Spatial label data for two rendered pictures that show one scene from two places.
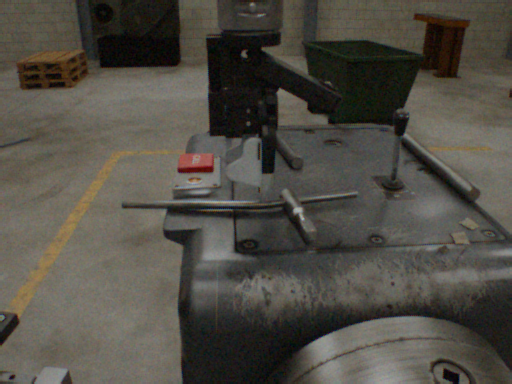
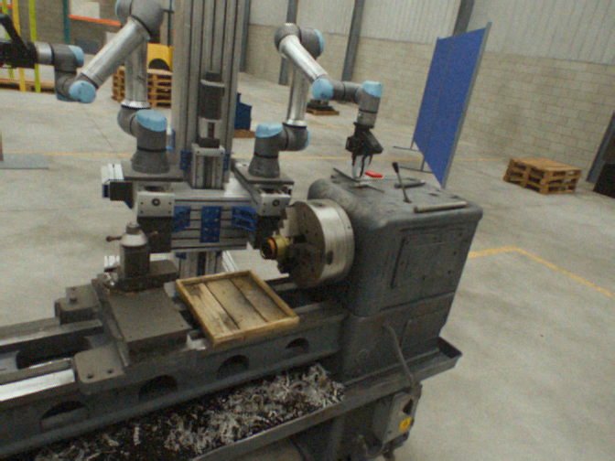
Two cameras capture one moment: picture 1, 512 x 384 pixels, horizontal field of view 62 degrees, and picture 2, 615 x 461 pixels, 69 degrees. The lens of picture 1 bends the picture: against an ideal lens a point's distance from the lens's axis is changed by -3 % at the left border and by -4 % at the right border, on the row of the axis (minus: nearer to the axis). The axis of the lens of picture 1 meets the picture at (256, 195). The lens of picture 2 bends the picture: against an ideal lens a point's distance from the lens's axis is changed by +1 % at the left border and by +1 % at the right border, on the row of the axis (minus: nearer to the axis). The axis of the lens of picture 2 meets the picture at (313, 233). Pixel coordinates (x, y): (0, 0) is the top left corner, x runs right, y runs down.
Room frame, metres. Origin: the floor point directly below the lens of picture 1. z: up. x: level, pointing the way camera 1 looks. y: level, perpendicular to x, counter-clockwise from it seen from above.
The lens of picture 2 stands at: (-0.54, -1.39, 1.72)
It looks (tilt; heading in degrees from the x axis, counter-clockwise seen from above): 22 degrees down; 56
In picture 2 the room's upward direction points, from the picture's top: 10 degrees clockwise
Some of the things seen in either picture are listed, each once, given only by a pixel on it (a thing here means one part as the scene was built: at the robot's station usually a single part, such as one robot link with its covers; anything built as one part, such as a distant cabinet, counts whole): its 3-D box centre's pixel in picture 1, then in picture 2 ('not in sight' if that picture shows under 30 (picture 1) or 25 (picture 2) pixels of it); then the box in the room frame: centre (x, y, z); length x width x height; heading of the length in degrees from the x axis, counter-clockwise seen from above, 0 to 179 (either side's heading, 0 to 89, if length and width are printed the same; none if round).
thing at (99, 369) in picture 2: not in sight; (121, 322); (-0.37, -0.20, 0.90); 0.47 x 0.30 x 0.06; 94
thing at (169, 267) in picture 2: not in sight; (142, 276); (-0.30, -0.12, 0.99); 0.20 x 0.10 x 0.05; 4
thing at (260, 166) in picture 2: not in sight; (264, 163); (0.34, 0.44, 1.21); 0.15 x 0.15 x 0.10
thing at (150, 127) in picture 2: not in sight; (151, 128); (-0.16, 0.49, 1.33); 0.13 x 0.12 x 0.14; 105
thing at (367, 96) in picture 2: not in sight; (370, 97); (0.53, 0.01, 1.59); 0.09 x 0.08 x 0.11; 98
